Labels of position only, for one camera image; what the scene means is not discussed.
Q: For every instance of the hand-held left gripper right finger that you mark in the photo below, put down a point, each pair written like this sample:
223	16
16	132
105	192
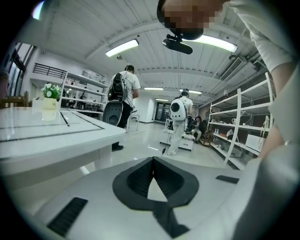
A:
206	201

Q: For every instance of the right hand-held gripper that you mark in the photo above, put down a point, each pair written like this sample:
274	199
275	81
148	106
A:
269	192

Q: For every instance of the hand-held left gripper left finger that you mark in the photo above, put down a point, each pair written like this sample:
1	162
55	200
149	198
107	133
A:
98	206

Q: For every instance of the person's right forearm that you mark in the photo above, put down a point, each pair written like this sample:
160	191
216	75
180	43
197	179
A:
274	138

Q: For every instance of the white table with black lines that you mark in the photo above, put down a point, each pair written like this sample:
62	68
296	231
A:
35	131

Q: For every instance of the white box on shelf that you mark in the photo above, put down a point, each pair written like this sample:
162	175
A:
254	143

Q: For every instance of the white low cabinet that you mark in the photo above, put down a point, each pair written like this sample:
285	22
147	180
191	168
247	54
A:
187	144

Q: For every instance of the white shelving unit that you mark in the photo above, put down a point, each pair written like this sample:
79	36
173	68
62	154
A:
82	77
237	112

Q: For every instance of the white round backpack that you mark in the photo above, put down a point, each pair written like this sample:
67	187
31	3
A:
179	114

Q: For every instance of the white desk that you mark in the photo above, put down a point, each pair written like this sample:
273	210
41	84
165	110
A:
136	114

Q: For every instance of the dark glass double door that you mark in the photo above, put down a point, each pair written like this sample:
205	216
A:
161	112

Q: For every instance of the ceiling light panel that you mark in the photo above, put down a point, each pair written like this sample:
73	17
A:
191	92
153	88
122	48
218	43

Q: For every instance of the potted white blue flowers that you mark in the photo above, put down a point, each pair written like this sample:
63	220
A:
50	103

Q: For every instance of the black backpack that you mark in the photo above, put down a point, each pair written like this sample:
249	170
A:
116	86

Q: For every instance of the ceiling air vent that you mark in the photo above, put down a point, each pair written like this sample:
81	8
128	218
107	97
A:
232	69

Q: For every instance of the brown wooden chair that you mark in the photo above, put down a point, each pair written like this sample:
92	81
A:
14	100

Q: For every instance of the black metal railing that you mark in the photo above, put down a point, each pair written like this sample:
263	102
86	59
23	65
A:
49	70

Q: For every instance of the person's white shirt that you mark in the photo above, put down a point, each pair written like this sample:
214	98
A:
269	28

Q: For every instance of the person's head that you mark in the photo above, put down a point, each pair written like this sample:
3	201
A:
187	18

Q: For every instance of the black head-mounted camera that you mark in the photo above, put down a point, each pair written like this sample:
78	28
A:
178	45

